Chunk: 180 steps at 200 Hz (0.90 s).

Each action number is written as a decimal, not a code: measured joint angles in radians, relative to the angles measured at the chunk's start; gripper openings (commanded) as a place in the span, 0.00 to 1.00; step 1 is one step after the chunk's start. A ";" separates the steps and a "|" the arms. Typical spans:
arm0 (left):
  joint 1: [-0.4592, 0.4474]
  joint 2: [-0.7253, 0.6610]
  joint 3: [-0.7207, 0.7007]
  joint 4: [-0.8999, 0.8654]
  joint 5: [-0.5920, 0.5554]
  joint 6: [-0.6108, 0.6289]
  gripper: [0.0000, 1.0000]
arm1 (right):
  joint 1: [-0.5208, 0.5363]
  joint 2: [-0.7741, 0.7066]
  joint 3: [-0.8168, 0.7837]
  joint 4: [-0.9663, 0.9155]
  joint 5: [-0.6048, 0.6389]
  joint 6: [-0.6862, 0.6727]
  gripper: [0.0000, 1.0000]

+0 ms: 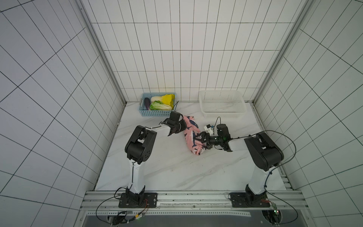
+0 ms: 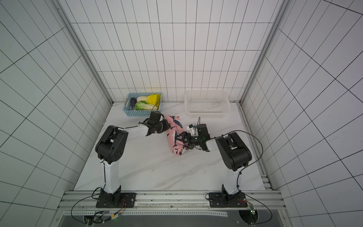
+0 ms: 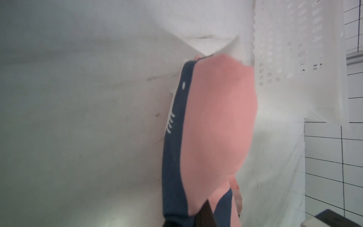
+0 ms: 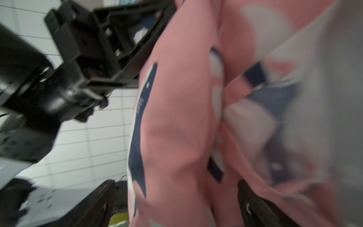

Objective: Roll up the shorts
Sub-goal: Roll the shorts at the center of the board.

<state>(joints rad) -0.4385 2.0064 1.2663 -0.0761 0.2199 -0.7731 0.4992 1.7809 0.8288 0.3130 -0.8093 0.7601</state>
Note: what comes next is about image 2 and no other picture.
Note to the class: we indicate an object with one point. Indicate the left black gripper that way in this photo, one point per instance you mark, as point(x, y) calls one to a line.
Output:
point(167, 126)

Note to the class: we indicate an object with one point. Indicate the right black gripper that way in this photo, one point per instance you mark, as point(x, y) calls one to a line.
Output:
point(188, 139)

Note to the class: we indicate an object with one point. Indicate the pink shark print shorts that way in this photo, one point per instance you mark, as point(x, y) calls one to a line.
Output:
point(174, 135)

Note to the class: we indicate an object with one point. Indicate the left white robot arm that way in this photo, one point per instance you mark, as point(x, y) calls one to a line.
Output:
point(110, 149)

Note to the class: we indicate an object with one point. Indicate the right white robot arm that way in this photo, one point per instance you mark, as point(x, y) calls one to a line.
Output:
point(235, 155)

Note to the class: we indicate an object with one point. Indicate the green toy cabbage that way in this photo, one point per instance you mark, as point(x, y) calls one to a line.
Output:
point(145, 106)

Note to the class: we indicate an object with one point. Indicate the yellow toy corn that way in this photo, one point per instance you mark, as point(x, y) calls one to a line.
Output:
point(154, 100)

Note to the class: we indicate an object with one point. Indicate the white toy radish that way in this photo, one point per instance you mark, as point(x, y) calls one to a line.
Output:
point(142, 99)

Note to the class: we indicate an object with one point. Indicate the blue plastic basket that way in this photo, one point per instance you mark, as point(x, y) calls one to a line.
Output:
point(129, 112)

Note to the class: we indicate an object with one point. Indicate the white plastic basket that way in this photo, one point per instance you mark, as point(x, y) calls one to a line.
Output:
point(206, 103)

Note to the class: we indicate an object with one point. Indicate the purple toy eggplant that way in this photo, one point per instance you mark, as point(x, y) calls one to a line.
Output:
point(133, 102)

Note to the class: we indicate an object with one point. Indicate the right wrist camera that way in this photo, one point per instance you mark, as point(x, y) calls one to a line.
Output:
point(191, 130)

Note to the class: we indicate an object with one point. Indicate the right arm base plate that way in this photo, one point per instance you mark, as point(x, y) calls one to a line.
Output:
point(224, 200)

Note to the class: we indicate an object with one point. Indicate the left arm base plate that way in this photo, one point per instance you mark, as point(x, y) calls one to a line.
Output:
point(116, 200)

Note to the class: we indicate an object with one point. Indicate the aluminium mounting rail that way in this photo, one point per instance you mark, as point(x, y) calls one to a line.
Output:
point(83, 203)

